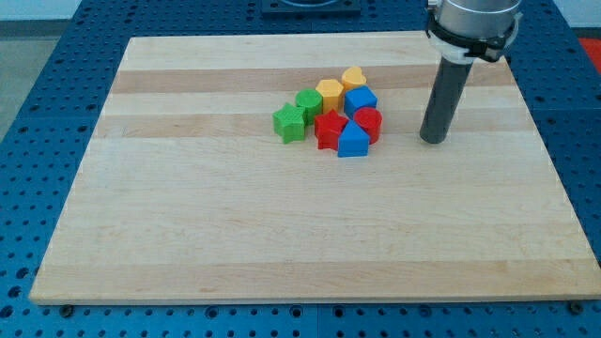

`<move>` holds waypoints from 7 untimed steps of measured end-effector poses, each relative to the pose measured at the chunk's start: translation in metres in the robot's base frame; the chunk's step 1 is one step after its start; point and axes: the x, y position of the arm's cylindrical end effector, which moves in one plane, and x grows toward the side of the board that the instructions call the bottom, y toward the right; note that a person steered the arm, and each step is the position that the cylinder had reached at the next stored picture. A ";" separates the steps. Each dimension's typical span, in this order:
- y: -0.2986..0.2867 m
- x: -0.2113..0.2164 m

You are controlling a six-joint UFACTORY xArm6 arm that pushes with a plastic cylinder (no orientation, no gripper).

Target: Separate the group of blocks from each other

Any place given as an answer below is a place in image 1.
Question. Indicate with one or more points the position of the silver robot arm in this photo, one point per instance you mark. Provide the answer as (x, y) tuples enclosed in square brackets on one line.
[(466, 30)]

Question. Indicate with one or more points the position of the green cylinder block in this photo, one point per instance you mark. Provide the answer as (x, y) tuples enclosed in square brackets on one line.
[(312, 102)]

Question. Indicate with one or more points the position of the red star block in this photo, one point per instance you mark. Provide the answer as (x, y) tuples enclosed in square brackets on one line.
[(328, 129)]

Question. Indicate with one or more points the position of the green star block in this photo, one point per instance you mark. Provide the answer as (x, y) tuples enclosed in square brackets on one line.
[(289, 124)]

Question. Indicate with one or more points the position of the red cylinder block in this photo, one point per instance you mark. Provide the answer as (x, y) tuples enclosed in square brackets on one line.
[(370, 120)]

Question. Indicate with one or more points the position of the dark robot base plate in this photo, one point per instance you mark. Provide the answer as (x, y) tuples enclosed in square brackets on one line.
[(273, 8)]

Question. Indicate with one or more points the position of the yellow heart block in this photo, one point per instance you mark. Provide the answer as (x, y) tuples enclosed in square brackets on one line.
[(352, 78)]

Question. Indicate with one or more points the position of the blue triangle block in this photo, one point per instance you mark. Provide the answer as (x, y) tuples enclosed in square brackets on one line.
[(353, 141)]

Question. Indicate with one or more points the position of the yellow hexagon block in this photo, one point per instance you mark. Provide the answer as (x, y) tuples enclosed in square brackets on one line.
[(331, 91)]

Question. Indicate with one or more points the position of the wooden board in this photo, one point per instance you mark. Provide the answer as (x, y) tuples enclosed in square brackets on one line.
[(185, 195)]

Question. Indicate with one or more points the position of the blue cube block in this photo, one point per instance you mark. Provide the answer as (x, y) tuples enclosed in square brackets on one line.
[(358, 98)]

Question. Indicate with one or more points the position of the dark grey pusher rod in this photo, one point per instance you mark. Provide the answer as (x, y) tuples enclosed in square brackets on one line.
[(444, 98)]

